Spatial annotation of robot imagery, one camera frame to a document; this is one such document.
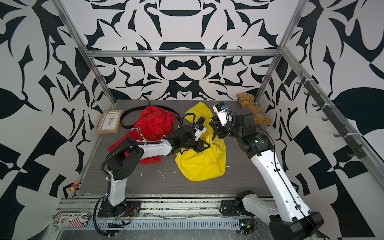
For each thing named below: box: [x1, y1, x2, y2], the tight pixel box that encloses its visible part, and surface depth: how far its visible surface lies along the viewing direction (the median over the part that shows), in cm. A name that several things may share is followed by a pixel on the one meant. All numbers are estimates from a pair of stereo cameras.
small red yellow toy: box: [69, 178, 81, 193], surface depth 85 cm
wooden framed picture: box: [96, 109, 124, 135], surface depth 108 cm
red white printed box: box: [53, 211, 90, 228], surface depth 71 cm
